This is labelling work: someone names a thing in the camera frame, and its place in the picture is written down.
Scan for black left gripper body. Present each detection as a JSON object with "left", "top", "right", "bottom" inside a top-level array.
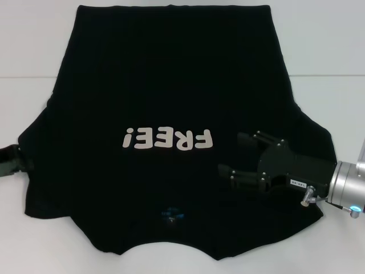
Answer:
[{"left": 0, "top": 144, "right": 21, "bottom": 178}]

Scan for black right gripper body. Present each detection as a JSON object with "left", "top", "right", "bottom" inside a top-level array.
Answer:
[{"left": 257, "top": 142, "right": 338, "bottom": 199}]

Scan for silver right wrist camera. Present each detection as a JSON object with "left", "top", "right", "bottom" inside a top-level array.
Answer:
[{"left": 355, "top": 139, "right": 365, "bottom": 166}]

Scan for grey right gripper cable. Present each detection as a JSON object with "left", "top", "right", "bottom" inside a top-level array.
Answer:
[{"left": 299, "top": 184, "right": 328, "bottom": 208}]

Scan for black shirt with FREE print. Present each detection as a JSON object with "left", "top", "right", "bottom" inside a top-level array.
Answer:
[{"left": 17, "top": 4, "right": 339, "bottom": 254}]

